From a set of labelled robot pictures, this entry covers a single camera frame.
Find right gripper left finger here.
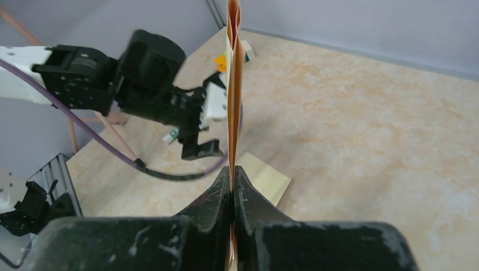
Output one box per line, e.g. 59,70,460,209
24,167,230,270

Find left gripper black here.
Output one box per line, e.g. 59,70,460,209
167,73,226,161

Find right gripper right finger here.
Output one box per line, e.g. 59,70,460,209
233,166,419,270

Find letter sheet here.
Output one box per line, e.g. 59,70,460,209
225,0,245,271

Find yellow envelope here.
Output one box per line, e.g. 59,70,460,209
237,152,292,207

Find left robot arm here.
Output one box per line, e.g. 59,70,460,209
1,30,226,160

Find glue stick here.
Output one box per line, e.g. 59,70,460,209
163,128,179,144

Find stacked colourful toy blocks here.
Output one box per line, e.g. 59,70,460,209
213,39,256,73

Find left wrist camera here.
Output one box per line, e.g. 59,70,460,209
201,82,228,126

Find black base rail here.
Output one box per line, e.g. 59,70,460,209
1,154,83,270

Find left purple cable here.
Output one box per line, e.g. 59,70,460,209
0,58,244,182

